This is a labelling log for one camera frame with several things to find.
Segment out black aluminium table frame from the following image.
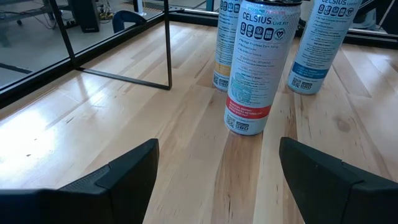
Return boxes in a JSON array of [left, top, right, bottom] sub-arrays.
[[0, 7, 398, 110]]

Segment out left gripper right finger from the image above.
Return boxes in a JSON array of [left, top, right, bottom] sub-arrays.
[[279, 136, 398, 224]]

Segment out black computer tower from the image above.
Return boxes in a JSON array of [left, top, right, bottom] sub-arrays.
[[68, 0, 101, 34]]

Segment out Celsius Peach Vibe can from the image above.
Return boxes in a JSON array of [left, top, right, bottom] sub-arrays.
[[223, 0, 302, 136]]

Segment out wooden shelf with black frame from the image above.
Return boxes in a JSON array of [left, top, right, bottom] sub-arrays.
[[49, 0, 174, 91]]

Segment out Celsius Arctic Vibe can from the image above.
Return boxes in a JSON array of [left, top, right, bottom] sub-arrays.
[[286, 0, 363, 96]]

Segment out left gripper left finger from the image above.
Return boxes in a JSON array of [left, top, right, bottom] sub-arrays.
[[0, 138, 160, 224]]

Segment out Celsius Tropical Vibe can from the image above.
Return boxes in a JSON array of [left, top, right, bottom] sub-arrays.
[[212, 0, 243, 93]]

